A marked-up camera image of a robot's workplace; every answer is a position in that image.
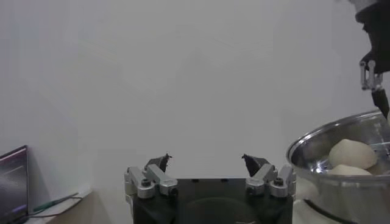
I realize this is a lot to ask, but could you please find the white side table with cable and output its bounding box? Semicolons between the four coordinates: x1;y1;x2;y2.
24;187;94;224

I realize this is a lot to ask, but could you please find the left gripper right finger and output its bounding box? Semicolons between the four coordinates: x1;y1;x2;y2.
241;153;297;198

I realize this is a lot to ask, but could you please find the thin black cable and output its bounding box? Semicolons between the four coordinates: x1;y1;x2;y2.
12;196;83;222

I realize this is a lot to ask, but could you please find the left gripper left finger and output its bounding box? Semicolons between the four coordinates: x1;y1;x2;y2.
124;153;179;199

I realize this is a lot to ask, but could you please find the white steamed baozi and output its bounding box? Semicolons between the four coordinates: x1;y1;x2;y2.
328;139;378;170
326;164;373;177

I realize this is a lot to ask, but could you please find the perforated steel steamer basket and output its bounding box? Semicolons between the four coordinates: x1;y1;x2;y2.
286;109;390;224

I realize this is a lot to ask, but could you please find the dark screen monitor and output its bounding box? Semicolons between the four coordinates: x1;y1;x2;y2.
0;145;30;224

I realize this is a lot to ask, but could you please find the green flat tool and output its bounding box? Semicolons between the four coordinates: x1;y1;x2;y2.
32;192;79;213

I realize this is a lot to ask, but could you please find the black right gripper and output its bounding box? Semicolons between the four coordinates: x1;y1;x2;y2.
355;0;390;120

